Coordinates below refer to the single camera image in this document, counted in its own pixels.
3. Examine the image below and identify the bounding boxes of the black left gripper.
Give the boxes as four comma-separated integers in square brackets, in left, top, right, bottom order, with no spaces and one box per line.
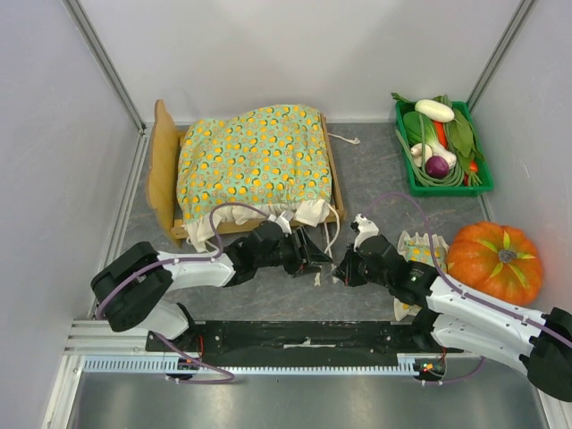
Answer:
[256,225,332,278]

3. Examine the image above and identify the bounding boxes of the white rope tie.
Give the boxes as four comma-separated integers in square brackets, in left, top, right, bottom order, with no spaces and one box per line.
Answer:
[314,203,341,287]

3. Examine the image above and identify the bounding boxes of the lemon print cushion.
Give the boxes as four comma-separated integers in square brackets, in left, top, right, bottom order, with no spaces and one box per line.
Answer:
[176,104,333,252]

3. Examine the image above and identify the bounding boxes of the wooden pet bed frame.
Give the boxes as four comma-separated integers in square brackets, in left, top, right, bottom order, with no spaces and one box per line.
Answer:
[146,99,346,247]

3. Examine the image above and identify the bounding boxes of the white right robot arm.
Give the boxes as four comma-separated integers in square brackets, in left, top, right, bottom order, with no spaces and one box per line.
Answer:
[333,235,571,402]

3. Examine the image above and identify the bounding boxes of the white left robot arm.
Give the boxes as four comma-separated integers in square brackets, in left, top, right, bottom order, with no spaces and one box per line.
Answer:
[90,220,332,351]

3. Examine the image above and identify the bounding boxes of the small lemon print pillow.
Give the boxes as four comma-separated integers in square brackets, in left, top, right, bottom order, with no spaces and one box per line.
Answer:
[393,231,450,322]

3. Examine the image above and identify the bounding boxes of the green plastic crate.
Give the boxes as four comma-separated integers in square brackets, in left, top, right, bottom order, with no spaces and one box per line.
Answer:
[391,93,493,197]

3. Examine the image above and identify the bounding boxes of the purple onion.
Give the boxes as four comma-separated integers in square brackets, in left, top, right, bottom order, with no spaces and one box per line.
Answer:
[425,156,450,179]

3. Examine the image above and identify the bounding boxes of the white mushroom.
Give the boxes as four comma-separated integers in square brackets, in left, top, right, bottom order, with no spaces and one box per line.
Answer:
[410,143,425,168]

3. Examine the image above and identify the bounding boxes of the orange pumpkin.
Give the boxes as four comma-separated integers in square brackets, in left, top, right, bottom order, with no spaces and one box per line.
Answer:
[447,222,543,307]

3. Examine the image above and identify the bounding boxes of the bok choy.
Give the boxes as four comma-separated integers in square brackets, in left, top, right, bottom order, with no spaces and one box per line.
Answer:
[402,112,457,169]

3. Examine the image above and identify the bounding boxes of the orange carrot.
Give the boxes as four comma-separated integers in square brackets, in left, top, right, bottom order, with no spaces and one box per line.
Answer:
[433,121,448,149]

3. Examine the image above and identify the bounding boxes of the green spinach leaves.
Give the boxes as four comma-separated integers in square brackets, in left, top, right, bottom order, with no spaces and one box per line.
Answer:
[391,92,484,161]

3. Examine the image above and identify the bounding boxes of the white eggplant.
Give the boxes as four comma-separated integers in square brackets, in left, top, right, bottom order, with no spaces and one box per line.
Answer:
[415,99,455,123]

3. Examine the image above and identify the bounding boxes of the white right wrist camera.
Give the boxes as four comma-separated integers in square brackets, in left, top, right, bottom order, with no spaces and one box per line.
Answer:
[350,214,379,251]

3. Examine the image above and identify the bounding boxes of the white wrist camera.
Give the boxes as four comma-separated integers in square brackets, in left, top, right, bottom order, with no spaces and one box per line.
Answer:
[267,210,294,235]
[350,214,379,251]

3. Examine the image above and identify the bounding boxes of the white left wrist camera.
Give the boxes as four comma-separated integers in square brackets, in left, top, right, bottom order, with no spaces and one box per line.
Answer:
[267,210,294,235]

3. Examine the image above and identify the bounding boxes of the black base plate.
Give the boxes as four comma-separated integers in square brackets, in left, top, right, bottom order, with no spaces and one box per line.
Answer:
[172,321,443,366]

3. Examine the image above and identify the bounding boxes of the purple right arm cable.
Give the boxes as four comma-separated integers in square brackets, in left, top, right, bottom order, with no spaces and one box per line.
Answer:
[355,191,572,386]

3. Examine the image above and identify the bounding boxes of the white cable duct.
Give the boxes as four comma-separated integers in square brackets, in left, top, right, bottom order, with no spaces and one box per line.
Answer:
[82,356,437,376]

